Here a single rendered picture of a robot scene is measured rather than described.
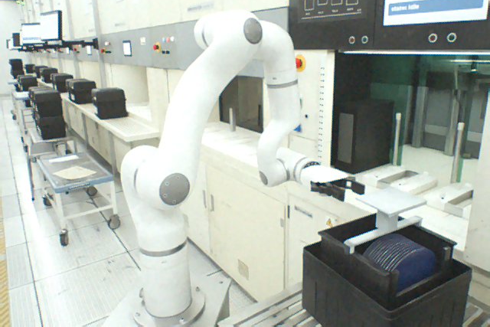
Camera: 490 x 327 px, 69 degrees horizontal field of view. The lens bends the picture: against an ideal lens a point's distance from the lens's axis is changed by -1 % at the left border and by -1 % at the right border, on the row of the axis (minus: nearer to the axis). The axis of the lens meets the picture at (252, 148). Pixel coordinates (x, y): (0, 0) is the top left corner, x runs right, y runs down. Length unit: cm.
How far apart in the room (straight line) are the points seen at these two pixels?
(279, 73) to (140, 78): 326
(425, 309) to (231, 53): 68
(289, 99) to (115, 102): 266
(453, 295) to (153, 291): 69
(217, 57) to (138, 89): 336
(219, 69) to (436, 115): 149
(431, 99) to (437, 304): 141
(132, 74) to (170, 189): 340
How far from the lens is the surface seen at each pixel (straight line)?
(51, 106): 455
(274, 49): 98
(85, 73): 556
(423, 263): 92
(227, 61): 85
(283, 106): 102
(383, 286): 81
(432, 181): 158
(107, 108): 353
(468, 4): 107
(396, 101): 177
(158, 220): 91
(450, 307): 96
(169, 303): 99
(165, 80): 265
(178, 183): 79
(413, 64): 172
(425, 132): 218
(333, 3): 132
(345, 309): 88
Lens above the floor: 142
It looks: 16 degrees down
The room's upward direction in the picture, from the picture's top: 1 degrees counter-clockwise
